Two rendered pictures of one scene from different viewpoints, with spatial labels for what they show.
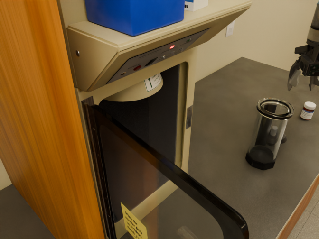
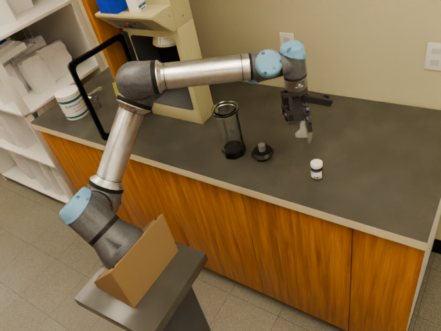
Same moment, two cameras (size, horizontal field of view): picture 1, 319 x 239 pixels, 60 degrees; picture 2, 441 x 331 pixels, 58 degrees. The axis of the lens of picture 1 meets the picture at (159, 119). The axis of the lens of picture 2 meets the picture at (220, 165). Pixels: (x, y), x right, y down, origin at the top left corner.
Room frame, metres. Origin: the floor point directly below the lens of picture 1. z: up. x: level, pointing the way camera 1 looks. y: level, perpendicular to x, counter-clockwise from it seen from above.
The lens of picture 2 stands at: (0.60, -1.67, 1.99)
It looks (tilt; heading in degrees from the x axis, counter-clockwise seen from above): 40 degrees down; 88
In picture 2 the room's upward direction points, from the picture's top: 14 degrees counter-clockwise
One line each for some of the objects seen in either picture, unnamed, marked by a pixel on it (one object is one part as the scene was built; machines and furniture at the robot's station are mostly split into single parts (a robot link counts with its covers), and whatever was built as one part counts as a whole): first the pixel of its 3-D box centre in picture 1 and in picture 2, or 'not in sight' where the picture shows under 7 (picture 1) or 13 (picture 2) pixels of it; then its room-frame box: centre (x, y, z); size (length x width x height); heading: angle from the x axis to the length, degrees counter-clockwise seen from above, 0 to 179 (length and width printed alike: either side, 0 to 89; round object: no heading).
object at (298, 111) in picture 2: (314, 57); (295, 103); (0.94, -0.56, 1.23); 0.09 x 0.08 x 0.12; 179
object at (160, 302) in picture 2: not in sight; (142, 278); (0.28, -0.85, 0.92); 0.32 x 0.32 x 0.04; 49
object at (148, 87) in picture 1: (125, 71); (170, 32); (0.59, 0.08, 1.34); 0.18 x 0.18 x 0.05
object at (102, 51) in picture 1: (171, 41); (135, 22); (0.46, -0.02, 1.46); 0.32 x 0.12 x 0.10; 136
